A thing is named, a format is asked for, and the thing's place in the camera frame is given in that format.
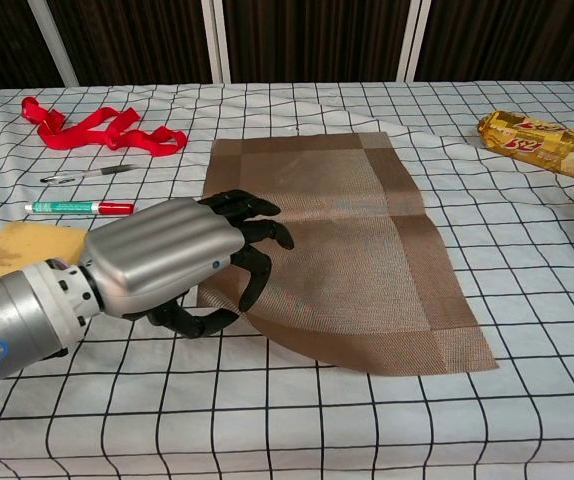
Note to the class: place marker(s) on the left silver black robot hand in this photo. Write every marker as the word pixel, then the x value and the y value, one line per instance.
pixel 162 255

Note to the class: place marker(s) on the brown woven placemat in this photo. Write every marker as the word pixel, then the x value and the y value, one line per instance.
pixel 367 290

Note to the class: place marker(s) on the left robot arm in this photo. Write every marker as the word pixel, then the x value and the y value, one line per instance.
pixel 22 320

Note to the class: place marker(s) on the green marker with red cap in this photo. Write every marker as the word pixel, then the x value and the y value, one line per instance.
pixel 67 207

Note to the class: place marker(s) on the clear black ballpoint pen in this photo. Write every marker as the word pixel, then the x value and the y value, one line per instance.
pixel 87 174

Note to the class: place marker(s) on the yellow sponge block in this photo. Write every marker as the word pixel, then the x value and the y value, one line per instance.
pixel 17 245

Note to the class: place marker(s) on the red ribbon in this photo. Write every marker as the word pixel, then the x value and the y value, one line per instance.
pixel 62 140

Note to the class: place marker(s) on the white black checked tablecloth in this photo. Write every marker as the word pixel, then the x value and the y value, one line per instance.
pixel 117 425

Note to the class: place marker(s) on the gold biscuit packet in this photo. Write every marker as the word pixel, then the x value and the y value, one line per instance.
pixel 532 145

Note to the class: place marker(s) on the white double partition post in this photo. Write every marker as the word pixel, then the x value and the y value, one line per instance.
pixel 217 40

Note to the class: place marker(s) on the white slanted partition post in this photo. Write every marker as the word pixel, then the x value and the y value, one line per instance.
pixel 54 45

